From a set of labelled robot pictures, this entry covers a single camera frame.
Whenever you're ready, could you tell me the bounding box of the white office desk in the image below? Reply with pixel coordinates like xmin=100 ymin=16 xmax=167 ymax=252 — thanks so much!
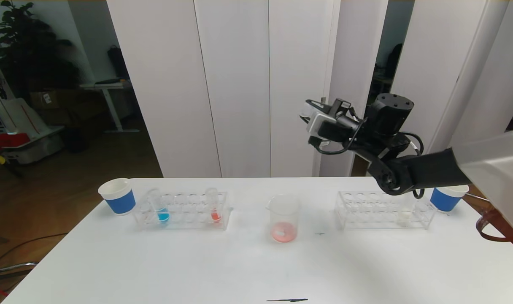
xmin=80 ymin=79 xmax=141 ymax=135

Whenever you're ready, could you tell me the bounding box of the brown cardboard box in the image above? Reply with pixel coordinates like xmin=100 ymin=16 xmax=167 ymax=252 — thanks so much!
xmin=30 ymin=90 xmax=73 ymax=114

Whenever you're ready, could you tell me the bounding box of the chrome chair leg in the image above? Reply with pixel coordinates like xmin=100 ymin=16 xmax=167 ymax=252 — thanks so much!
xmin=0 ymin=263 xmax=38 ymax=279

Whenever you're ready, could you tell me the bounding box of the black backpack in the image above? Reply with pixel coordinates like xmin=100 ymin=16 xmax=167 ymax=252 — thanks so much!
xmin=108 ymin=46 xmax=131 ymax=83

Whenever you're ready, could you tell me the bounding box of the dark green potted plant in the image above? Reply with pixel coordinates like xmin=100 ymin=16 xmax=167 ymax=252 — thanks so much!
xmin=0 ymin=0 xmax=81 ymax=102

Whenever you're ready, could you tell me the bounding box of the black floor cable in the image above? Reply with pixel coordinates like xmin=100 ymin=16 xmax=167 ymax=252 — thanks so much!
xmin=0 ymin=233 xmax=69 ymax=271

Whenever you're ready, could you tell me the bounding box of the blue paper cup white rim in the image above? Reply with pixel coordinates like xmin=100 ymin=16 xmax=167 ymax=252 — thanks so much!
xmin=430 ymin=185 xmax=469 ymax=213
xmin=98 ymin=178 xmax=137 ymax=216

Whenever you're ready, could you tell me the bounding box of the white folding screen panel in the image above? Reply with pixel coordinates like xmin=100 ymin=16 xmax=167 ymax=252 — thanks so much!
xmin=366 ymin=0 xmax=487 ymax=177
xmin=319 ymin=0 xmax=388 ymax=178
xmin=193 ymin=0 xmax=272 ymax=179
xmin=268 ymin=0 xmax=340 ymax=178
xmin=107 ymin=0 xmax=222 ymax=179
xmin=421 ymin=0 xmax=513 ymax=175

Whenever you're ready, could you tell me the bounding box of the grey plastic crate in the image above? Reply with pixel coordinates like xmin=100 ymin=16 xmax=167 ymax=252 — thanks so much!
xmin=5 ymin=137 xmax=66 ymax=166

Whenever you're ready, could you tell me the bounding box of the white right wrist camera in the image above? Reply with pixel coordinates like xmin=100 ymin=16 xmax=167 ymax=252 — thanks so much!
xmin=306 ymin=111 xmax=338 ymax=139

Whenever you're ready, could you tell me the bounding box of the test tube with blue pigment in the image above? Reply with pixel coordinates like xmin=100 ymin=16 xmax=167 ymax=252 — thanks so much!
xmin=148 ymin=189 xmax=171 ymax=225

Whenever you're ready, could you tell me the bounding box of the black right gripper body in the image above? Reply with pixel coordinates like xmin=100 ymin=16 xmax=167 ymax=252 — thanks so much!
xmin=306 ymin=110 xmax=362 ymax=145

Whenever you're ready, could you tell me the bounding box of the white panel with red stripe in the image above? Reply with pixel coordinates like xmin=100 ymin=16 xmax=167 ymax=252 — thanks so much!
xmin=3 ymin=98 xmax=66 ymax=142

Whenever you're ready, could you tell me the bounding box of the test tube with white pigment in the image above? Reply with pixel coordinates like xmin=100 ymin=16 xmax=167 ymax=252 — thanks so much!
xmin=399 ymin=192 xmax=420 ymax=226

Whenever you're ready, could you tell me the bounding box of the red plastic bin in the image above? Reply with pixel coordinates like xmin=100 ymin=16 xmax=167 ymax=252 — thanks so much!
xmin=0 ymin=134 xmax=31 ymax=151

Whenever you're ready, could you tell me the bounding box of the clear glass beaker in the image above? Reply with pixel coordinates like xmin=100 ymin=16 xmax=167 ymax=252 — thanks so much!
xmin=266 ymin=194 xmax=302 ymax=244

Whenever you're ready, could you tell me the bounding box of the clear plastic test tube rack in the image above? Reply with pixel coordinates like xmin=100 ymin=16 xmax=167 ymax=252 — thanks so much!
xmin=134 ymin=191 xmax=234 ymax=231
xmin=334 ymin=190 xmax=437 ymax=230

